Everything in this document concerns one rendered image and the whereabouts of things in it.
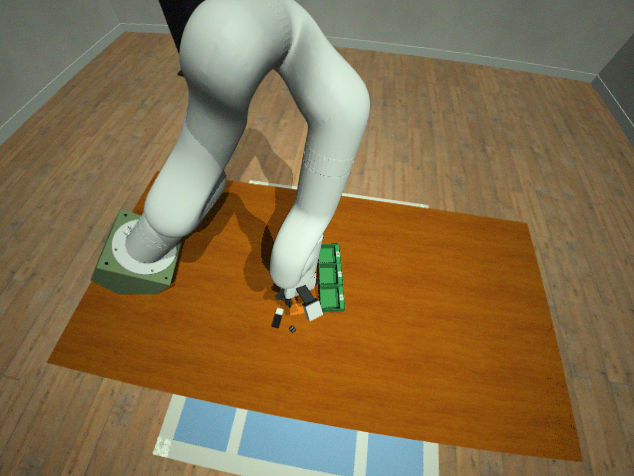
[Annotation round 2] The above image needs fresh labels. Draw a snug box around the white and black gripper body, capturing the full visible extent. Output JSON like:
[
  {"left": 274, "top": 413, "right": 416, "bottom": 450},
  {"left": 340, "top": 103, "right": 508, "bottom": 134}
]
[{"left": 284, "top": 273, "right": 316, "bottom": 299}]

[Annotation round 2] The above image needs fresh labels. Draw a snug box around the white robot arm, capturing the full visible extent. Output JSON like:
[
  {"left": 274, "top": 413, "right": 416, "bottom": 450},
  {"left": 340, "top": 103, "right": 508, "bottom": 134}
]
[{"left": 111, "top": 0, "right": 370, "bottom": 289}]

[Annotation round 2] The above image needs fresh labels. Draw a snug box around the black and white eraser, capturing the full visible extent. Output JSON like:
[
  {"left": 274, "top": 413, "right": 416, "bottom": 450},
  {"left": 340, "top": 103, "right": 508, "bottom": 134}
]
[{"left": 272, "top": 308, "right": 284, "bottom": 329}]

